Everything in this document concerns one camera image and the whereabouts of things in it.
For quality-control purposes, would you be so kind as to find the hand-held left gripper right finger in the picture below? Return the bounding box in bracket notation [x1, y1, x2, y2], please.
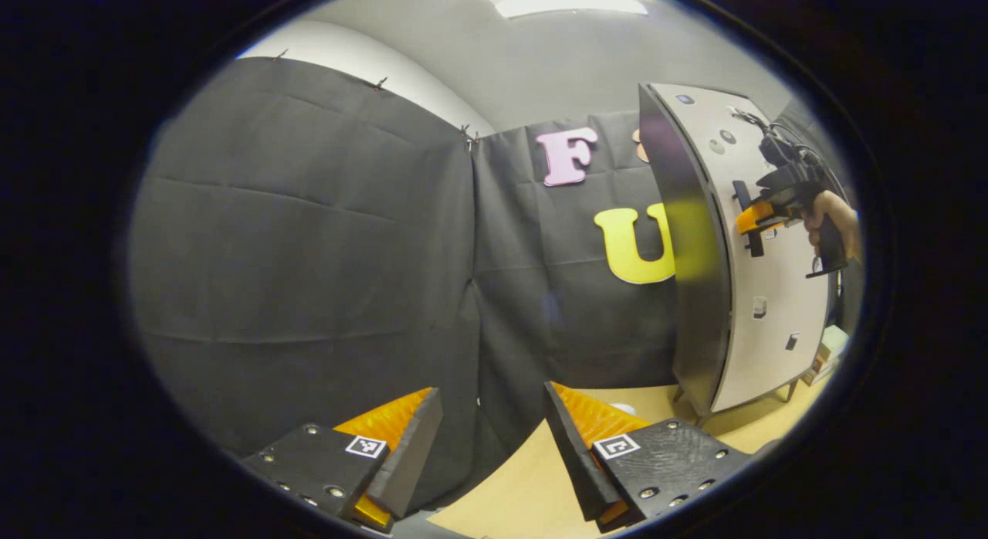
[542, 381, 753, 534]

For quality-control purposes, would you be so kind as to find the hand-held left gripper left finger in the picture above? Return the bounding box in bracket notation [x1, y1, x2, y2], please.
[241, 387, 444, 534]

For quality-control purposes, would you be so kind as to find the black cabinet door handle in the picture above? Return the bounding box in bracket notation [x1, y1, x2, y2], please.
[732, 180, 765, 258]

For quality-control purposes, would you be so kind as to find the light grey cabinet door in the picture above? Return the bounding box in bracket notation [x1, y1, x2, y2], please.
[652, 83, 840, 414]

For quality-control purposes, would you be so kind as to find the dark grey cabinet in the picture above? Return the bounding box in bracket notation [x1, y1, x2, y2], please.
[638, 82, 842, 428]

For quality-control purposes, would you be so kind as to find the green book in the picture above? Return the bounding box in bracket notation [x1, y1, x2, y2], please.
[818, 325, 850, 362]

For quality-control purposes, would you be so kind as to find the brown book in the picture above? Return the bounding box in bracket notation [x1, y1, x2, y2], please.
[803, 354, 838, 386]

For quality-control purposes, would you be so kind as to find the black backdrop cloth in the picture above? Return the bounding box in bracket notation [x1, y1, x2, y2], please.
[127, 56, 861, 509]

